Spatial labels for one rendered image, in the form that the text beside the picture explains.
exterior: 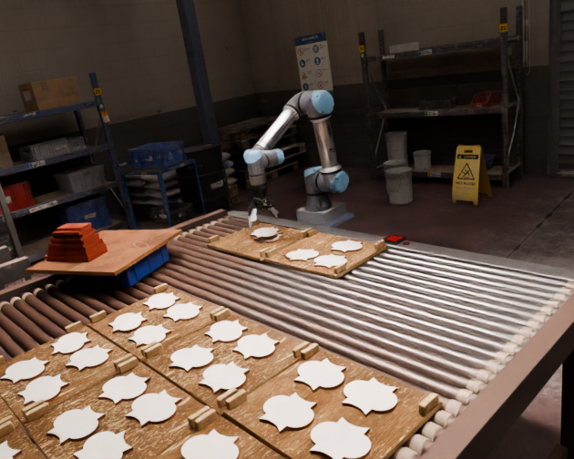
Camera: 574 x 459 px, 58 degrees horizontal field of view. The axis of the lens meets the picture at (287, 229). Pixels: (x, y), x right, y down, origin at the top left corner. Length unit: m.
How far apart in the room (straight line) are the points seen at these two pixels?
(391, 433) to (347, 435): 0.10
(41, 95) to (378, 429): 5.52
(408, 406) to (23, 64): 6.23
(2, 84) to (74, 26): 1.16
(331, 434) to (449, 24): 6.13
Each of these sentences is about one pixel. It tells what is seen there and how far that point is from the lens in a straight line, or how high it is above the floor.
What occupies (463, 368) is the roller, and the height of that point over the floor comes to 0.92.
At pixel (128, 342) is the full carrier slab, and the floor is 0.94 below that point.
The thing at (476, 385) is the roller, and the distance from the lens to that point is 1.41.
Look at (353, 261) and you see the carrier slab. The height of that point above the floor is 0.94.
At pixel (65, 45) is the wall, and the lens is 7.19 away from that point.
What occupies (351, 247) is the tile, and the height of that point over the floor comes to 0.94.
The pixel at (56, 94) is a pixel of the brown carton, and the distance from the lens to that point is 6.33.
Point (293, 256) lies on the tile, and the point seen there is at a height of 0.94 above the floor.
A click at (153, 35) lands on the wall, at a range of 7.87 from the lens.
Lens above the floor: 1.75
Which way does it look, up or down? 18 degrees down
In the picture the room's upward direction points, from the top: 9 degrees counter-clockwise
